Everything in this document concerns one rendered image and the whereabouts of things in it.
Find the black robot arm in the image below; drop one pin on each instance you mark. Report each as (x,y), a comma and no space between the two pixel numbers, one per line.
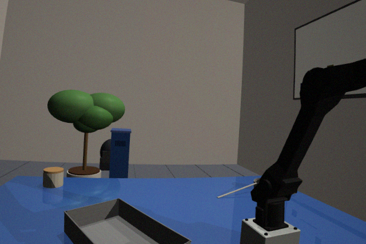
(321,90)

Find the grey long-handled pan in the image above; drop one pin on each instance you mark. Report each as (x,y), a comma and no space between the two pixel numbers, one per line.
(255,183)

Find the grey canister with wooden lid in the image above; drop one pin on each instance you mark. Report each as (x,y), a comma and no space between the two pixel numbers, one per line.
(53,177)

